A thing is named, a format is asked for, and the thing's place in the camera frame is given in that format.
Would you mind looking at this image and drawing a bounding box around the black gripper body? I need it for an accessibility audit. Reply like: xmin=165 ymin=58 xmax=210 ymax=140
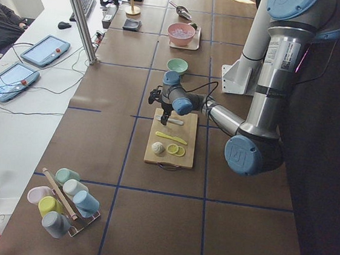
xmin=162 ymin=101 xmax=172 ymax=118

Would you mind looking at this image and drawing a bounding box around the white plastic spoon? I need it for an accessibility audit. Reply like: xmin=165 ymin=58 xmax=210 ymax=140
xmin=155 ymin=114 xmax=184 ymax=126

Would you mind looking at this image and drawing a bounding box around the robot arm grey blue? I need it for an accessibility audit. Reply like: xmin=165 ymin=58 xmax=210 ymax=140
xmin=149 ymin=0 xmax=340 ymax=176

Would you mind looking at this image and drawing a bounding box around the mint green bowl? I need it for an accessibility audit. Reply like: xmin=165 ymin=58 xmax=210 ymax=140
xmin=167 ymin=58 xmax=189 ymax=75

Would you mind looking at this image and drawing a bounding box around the pink bowl with ice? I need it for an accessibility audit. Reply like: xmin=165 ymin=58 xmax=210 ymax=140
xmin=167 ymin=22 xmax=196 ymax=47

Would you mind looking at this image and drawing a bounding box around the steel ice scoop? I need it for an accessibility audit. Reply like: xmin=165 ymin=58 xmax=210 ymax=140
xmin=169 ymin=1 xmax=192 ymax=21

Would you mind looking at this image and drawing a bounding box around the bamboo cutting board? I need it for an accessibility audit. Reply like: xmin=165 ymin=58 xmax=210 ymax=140
xmin=143 ymin=108 xmax=198 ymax=168

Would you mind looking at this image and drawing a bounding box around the yellow plastic knife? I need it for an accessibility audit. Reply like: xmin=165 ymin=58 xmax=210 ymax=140
xmin=155 ymin=131 xmax=188 ymax=145

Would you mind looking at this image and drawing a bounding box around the white steamed bun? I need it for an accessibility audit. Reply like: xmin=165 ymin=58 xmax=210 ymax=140
xmin=151 ymin=141 xmax=165 ymax=155

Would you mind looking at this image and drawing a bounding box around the lemon slice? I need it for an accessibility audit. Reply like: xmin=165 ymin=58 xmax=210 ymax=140
xmin=166 ymin=144 xmax=179 ymax=154
xmin=175 ymin=146 xmax=186 ymax=157

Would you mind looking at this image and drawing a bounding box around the beige plastic tray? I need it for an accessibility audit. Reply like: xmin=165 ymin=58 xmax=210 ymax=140
xmin=168 ymin=28 xmax=201 ymax=51

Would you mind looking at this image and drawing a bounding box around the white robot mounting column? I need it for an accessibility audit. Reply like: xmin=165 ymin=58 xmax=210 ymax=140
xmin=221 ymin=0 xmax=270 ymax=96

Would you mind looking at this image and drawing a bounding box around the green lime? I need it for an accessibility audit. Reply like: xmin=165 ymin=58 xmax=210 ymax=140
xmin=189 ymin=22 xmax=198 ymax=30

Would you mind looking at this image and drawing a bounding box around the folded grey cloth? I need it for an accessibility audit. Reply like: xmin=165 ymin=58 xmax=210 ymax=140
xmin=122 ymin=18 xmax=142 ymax=32

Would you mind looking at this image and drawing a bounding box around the wooden paper towel stand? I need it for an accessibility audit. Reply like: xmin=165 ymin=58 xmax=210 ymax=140
xmin=125 ymin=0 xmax=141 ymax=16

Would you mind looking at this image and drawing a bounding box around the white cup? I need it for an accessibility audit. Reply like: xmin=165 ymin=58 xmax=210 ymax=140
xmin=63 ymin=179 xmax=89 ymax=199

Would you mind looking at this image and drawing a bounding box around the mint green cup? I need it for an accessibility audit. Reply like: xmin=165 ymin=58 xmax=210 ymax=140
xmin=55 ymin=168 xmax=80 ymax=185

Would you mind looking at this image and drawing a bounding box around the light blue cup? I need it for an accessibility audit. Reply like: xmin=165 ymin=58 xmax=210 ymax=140
xmin=73 ymin=190 xmax=100 ymax=218

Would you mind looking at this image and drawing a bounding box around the far blue teach pendant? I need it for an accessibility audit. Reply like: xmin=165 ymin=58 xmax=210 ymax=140
xmin=21 ymin=35 xmax=70 ymax=68

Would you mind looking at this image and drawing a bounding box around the blue teach pendant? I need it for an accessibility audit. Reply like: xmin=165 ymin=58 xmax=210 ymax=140
xmin=0 ymin=62 xmax=40 ymax=103
xmin=21 ymin=35 xmax=70 ymax=68

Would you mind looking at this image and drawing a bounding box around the black keyboard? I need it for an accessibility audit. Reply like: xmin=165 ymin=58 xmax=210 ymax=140
xmin=80 ymin=0 xmax=96 ymax=19

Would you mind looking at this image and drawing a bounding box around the black computer mouse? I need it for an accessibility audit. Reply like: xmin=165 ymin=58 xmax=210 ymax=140
xmin=57 ymin=22 xmax=72 ymax=30

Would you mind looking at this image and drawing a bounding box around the yellow cup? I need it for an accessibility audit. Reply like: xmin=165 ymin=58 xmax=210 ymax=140
xmin=38 ymin=196 xmax=64 ymax=217

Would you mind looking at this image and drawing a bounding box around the pink cup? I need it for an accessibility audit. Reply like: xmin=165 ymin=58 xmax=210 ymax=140
xmin=27 ymin=186 xmax=53 ymax=205

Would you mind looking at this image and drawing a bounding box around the grey cup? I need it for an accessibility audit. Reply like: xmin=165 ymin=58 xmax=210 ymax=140
xmin=41 ymin=211 xmax=71 ymax=239

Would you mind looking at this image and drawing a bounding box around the near blue teach pendant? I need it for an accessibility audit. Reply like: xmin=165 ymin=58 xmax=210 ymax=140
xmin=0 ymin=62 xmax=40 ymax=103

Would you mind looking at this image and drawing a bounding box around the person in dark jacket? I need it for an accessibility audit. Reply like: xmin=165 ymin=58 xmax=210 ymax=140
xmin=0 ymin=3 xmax=28 ymax=54

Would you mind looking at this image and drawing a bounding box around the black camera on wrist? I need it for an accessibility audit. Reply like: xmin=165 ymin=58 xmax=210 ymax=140
xmin=148 ymin=85 xmax=163 ymax=105

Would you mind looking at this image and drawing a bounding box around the wire cup rack wooden handle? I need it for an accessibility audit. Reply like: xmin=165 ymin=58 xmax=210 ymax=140
xmin=42 ymin=168 xmax=100 ymax=237

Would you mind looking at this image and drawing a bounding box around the aluminium frame post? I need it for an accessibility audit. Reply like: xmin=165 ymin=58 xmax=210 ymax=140
xmin=70 ymin=0 xmax=97 ymax=65

